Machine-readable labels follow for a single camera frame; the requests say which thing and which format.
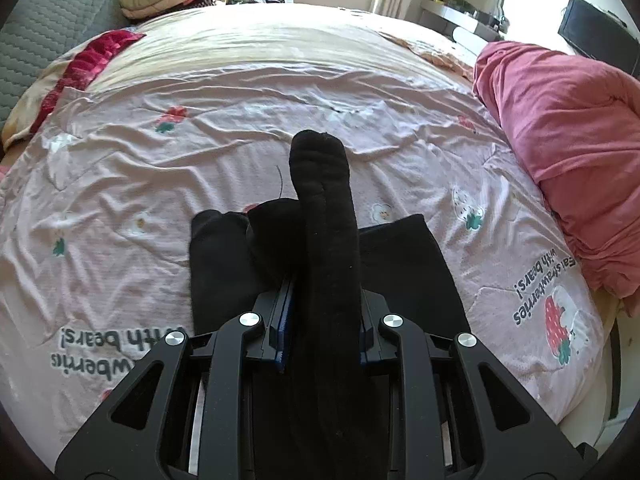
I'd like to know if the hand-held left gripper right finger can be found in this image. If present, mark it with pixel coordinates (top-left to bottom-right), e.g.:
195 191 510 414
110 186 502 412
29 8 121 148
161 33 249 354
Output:
359 289 599 480

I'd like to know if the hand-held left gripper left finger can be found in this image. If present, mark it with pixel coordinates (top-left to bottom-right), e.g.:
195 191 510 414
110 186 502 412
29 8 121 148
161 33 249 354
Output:
54 277 297 480

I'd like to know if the pink printed bed sheet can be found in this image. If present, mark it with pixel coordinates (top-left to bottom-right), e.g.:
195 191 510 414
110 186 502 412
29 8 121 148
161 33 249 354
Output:
0 4 623 461

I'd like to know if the rose pink duvet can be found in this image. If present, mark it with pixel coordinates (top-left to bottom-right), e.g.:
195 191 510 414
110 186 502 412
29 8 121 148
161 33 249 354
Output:
471 40 640 313

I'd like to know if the red fuzzy cloth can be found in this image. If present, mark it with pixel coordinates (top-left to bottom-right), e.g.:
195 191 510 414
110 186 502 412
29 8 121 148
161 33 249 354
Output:
27 29 147 136

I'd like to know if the cream pillow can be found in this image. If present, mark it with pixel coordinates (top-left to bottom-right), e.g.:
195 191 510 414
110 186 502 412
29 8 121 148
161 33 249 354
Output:
1 62 68 151

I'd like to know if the grey desk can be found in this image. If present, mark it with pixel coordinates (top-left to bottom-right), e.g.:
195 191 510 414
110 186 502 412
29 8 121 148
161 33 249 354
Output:
419 0 511 43

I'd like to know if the grey quilted pillow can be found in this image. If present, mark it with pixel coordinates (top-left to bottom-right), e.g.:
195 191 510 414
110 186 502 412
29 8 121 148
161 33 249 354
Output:
0 0 126 133

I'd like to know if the black monitor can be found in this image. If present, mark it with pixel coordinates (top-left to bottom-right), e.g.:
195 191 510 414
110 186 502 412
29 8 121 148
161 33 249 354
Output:
556 0 640 78

